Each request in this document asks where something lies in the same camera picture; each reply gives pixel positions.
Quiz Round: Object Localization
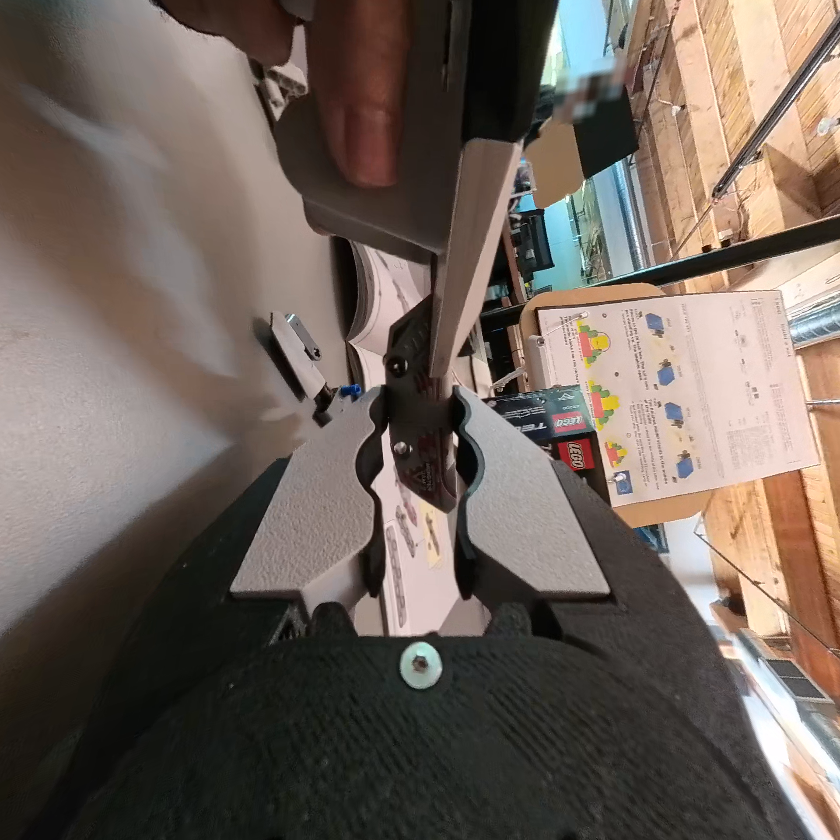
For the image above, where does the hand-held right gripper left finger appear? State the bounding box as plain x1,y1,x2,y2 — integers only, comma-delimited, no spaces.
230,386,389,608

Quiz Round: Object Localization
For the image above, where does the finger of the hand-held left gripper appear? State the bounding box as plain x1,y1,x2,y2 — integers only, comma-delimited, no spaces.
430,141,524,383

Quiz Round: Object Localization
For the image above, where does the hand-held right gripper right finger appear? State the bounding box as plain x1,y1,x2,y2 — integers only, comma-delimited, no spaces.
453,386,611,601

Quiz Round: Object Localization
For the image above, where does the dark toy panel piece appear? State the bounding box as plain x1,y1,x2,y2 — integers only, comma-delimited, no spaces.
384,295,458,514

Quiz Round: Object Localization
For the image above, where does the grey toy beam assembly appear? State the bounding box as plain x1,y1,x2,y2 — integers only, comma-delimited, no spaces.
269,311,361,427

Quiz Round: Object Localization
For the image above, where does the person's left hand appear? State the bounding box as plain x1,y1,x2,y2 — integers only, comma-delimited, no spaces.
154,0,416,189

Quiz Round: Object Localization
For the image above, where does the dark toy set box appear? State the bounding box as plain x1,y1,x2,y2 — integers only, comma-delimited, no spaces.
486,387,609,506

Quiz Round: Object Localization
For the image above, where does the open instruction booklet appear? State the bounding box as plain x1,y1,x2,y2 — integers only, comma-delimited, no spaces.
344,239,490,637

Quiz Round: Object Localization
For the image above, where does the wooden display board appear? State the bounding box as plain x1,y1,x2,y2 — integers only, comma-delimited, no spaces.
518,282,716,530

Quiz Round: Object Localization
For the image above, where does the white printed instruction sheet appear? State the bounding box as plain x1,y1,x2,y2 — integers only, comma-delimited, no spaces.
535,290,823,509

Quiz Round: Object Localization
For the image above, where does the black steel beam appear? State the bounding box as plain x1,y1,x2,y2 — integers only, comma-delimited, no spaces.
482,215,840,322

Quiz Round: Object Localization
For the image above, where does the silver ribbed air duct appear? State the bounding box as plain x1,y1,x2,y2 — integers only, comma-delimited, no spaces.
787,295,840,350

